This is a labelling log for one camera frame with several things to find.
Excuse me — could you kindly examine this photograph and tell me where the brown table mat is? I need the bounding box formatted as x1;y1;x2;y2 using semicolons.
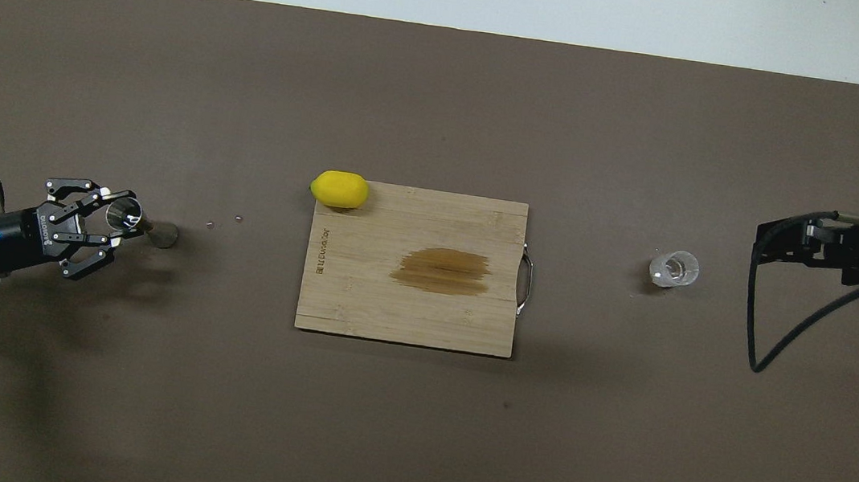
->
0;0;859;482

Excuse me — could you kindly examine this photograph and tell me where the yellow lemon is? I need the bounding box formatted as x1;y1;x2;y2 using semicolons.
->
308;168;371;212

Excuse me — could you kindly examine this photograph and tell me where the steel double jigger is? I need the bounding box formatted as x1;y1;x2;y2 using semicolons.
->
104;197;182;250

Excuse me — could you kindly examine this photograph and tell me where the clear glass cup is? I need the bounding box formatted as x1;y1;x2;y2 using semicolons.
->
647;247;702;292

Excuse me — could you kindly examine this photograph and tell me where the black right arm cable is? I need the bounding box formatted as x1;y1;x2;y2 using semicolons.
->
737;201;859;386

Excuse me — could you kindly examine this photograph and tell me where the wooden cutting board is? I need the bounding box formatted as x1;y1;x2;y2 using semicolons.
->
292;174;542;361

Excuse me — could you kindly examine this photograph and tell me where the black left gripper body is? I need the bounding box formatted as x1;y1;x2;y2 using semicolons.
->
0;197;78;283

